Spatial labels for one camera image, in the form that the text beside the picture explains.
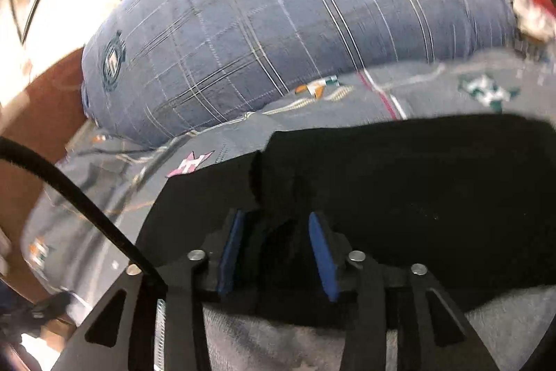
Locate brown headboard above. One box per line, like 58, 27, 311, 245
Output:
0, 45, 101, 304

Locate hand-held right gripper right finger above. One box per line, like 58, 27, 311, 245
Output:
308, 211, 500, 371

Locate black pants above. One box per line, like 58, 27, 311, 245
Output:
134, 114, 556, 328

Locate grey printed bed cover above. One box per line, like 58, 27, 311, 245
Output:
19, 49, 556, 371

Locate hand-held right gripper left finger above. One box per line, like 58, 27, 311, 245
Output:
52, 208, 248, 371

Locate blue plaid pillow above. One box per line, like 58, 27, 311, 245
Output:
80, 0, 522, 148

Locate black cable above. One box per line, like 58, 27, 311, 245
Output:
0, 137, 169, 291

